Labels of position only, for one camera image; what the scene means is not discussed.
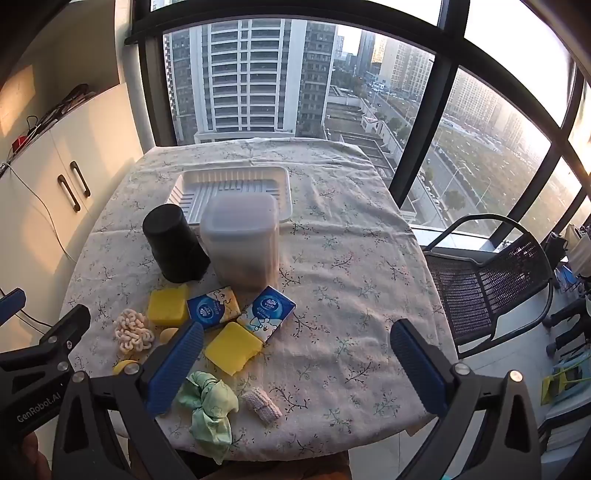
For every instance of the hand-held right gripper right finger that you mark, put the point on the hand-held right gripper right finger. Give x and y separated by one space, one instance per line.
418 369

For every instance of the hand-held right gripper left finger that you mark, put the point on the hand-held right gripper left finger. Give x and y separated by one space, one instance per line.
178 364

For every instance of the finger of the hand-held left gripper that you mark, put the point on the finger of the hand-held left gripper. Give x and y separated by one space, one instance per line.
11 305
64 334

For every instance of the green cloth scrunchie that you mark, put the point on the green cloth scrunchie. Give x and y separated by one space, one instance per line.
207 406

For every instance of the yellow sponge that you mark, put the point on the yellow sponge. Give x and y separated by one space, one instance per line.
167 305
231 348

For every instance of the blue and yellow tissue packet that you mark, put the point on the blue and yellow tissue packet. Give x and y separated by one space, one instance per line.
210 309

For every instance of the blue and white tissue packet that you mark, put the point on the blue and white tissue packet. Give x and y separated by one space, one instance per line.
265 311

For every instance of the white plastic tray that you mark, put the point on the white plastic tray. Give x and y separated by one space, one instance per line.
231 177

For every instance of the small yellow soft piece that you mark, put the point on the small yellow soft piece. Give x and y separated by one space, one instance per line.
121 368
168 334

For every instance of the white knitted band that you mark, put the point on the white knitted band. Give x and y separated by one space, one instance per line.
263 405

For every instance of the black mesh chair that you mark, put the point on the black mesh chair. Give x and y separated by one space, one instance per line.
480 286

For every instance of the floral tablecloth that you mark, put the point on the floral tablecloth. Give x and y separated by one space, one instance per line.
346 286

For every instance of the black cylindrical container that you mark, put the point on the black cylindrical container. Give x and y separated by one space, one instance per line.
171 240

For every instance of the white paper roll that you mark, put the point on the white paper roll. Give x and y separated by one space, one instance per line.
240 240

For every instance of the green and yellow item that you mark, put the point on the green and yellow item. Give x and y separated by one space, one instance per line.
561 383

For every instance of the dark stand legs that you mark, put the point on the dark stand legs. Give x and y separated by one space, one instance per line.
568 318

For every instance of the small red object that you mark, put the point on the small red object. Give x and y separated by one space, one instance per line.
20 144

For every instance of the white cabinet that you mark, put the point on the white cabinet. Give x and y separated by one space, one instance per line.
92 152

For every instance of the black window frame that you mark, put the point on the black window frame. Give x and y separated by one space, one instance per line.
422 124

